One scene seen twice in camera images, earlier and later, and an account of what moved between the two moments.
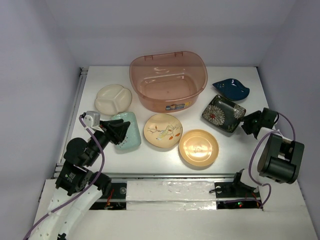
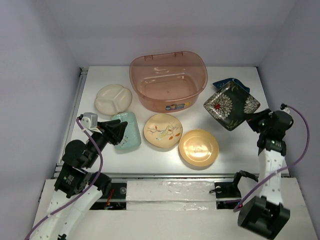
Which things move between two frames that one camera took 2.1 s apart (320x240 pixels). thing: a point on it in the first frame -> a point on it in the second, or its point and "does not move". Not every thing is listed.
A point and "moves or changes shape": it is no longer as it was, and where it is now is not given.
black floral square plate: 224,113 moves or changes shape
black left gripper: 117,129 does not move
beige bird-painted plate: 163,130 does not move
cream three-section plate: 113,99 does not move
